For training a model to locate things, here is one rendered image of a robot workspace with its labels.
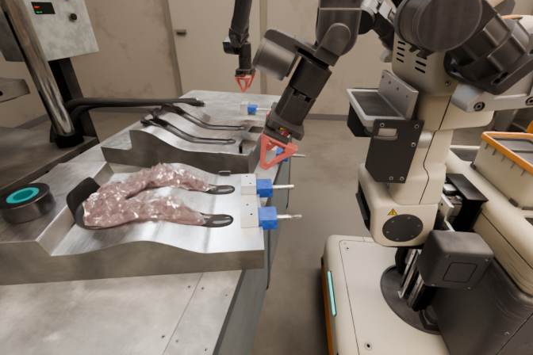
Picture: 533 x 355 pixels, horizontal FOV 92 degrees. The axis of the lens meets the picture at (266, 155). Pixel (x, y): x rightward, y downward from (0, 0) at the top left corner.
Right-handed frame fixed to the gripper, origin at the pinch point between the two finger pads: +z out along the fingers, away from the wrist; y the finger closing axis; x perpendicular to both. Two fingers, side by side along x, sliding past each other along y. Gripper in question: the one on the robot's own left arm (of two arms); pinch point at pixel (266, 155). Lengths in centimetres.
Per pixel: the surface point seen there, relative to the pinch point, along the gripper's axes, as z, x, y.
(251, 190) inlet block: 12.8, 1.9, -4.9
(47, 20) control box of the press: 17, -90, -59
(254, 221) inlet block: 12.0, 3.5, 5.8
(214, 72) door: 69, -61, -273
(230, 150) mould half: 14.0, -6.6, -20.0
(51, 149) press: 54, -67, -35
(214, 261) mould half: 18.9, -0.8, 12.6
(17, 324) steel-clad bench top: 35, -26, 25
